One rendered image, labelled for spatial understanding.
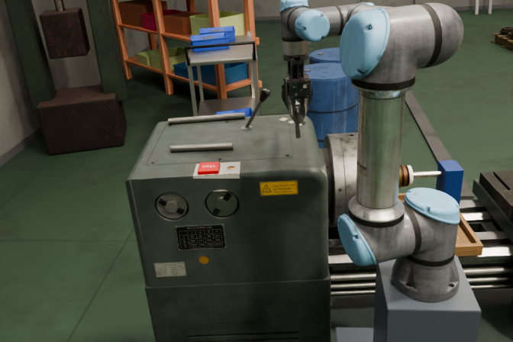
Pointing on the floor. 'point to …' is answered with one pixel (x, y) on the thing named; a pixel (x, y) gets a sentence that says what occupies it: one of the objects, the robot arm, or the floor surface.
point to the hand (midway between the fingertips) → (298, 118)
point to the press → (56, 133)
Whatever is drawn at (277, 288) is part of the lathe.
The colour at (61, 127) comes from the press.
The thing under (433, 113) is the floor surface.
